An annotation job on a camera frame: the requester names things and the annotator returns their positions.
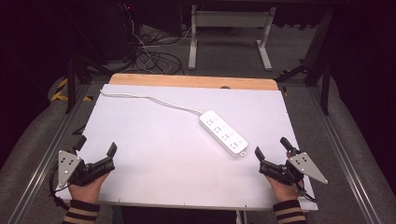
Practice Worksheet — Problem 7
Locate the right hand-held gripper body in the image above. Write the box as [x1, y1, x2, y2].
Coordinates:
[259, 151, 329, 187]

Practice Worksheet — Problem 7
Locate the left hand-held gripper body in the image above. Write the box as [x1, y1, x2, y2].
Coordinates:
[56, 150, 116, 191]

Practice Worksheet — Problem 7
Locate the person's right hand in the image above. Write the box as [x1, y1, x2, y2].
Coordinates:
[263, 174, 302, 204]

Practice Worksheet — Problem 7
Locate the person's left hand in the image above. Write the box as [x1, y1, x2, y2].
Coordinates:
[68, 172, 111, 204]

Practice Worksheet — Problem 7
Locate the white power strip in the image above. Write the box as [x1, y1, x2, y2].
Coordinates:
[198, 109, 249, 158]

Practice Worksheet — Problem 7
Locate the white board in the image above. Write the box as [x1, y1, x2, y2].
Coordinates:
[55, 83, 319, 212]

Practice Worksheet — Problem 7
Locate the yellow black hazard tape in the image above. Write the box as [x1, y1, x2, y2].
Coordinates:
[50, 77, 94, 103]

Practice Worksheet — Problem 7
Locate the black metal stand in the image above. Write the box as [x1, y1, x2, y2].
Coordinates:
[60, 6, 115, 115]
[274, 8, 333, 117]

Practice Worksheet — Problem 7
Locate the wooden table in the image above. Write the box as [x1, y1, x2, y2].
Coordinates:
[108, 73, 279, 91]

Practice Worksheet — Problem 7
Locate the metal floor rail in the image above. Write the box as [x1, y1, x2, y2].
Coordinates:
[306, 86, 385, 224]
[6, 83, 92, 224]

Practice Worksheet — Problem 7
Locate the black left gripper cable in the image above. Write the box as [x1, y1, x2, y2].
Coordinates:
[49, 162, 71, 211]

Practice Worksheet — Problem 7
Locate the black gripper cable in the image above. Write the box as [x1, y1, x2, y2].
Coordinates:
[295, 179, 318, 203]
[49, 162, 71, 211]

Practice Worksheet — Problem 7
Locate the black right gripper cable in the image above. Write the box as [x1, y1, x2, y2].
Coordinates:
[295, 179, 318, 203]

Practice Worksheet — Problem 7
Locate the white power strip cord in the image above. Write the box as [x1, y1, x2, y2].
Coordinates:
[99, 89, 205, 116]

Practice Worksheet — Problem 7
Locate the tangle of floor cables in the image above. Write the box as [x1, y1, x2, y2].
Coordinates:
[122, 3, 192, 76]

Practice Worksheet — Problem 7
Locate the white metal desk frame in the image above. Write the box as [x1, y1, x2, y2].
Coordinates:
[188, 4, 277, 72]

